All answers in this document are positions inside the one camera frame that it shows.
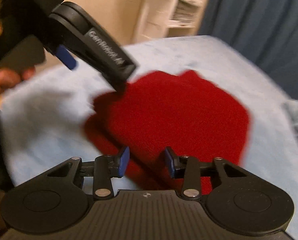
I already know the light blue fleece bed sheet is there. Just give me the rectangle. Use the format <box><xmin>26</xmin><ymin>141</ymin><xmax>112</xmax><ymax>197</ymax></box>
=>
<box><xmin>0</xmin><ymin>36</ymin><xmax>298</xmax><ymax>239</ymax></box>

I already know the white bookshelf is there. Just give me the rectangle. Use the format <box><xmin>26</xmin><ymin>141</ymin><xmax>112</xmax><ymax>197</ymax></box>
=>
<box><xmin>132</xmin><ymin>0</ymin><xmax>208</xmax><ymax>43</ymax></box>

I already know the dark blue curtain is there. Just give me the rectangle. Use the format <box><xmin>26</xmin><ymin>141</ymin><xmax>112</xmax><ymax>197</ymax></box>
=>
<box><xmin>198</xmin><ymin>0</ymin><xmax>298</xmax><ymax>99</ymax></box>

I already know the red knit cardigan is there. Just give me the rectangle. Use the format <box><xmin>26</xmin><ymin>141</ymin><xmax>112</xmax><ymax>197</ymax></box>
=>
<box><xmin>84</xmin><ymin>70</ymin><xmax>252</xmax><ymax>190</ymax></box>

